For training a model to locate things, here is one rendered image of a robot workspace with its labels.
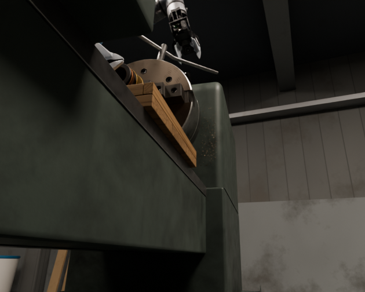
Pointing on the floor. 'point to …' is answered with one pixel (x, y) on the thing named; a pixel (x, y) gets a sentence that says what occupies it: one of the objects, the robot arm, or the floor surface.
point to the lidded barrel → (1, 272)
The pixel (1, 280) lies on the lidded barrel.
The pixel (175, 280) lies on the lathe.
